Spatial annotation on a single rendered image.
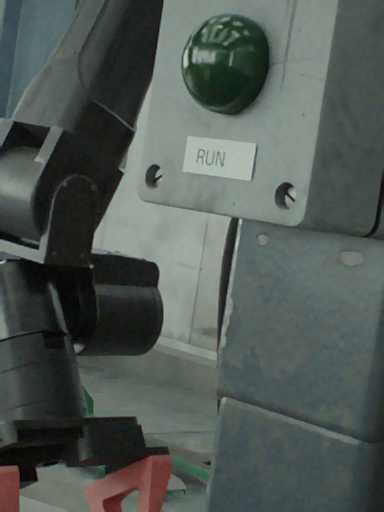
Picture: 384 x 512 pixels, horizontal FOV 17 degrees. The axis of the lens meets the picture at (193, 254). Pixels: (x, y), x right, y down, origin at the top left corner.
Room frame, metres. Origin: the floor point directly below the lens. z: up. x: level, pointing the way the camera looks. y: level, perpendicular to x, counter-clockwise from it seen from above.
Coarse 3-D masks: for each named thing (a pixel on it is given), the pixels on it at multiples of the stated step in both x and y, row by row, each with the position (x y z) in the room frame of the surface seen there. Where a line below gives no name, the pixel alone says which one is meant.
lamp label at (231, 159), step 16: (192, 144) 0.40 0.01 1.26; (208, 144) 0.39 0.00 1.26; (224, 144) 0.39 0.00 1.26; (240, 144) 0.38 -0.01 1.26; (192, 160) 0.40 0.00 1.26; (208, 160) 0.39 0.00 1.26; (224, 160) 0.39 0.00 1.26; (240, 160) 0.38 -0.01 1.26; (224, 176) 0.39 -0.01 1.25; (240, 176) 0.38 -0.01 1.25
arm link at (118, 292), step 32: (64, 192) 0.77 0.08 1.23; (96, 192) 0.79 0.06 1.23; (64, 224) 0.77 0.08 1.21; (32, 256) 0.78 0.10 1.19; (64, 256) 0.78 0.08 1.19; (96, 256) 0.81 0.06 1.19; (128, 256) 0.85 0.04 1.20; (96, 288) 0.82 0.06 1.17; (128, 288) 0.84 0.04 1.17; (96, 320) 0.82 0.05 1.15; (128, 320) 0.84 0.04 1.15; (160, 320) 0.85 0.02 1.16; (96, 352) 0.84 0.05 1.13; (128, 352) 0.85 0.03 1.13
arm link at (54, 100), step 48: (96, 0) 0.82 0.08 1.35; (144, 0) 0.81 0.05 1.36; (96, 48) 0.80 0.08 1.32; (144, 48) 0.82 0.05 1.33; (48, 96) 0.80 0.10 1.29; (96, 96) 0.79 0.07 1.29; (144, 96) 0.82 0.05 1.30; (0, 144) 0.81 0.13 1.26; (48, 144) 0.78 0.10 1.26; (96, 144) 0.79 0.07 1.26; (0, 192) 0.79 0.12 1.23
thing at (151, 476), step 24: (96, 432) 0.76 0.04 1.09; (120, 432) 0.78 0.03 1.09; (72, 456) 0.76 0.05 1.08; (96, 456) 0.76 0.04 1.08; (120, 456) 0.77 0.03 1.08; (144, 456) 0.79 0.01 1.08; (168, 456) 0.80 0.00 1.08; (120, 480) 0.80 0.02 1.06; (144, 480) 0.79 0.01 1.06; (168, 480) 0.79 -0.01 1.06; (96, 504) 0.81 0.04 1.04; (120, 504) 0.82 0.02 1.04; (144, 504) 0.78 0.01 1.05
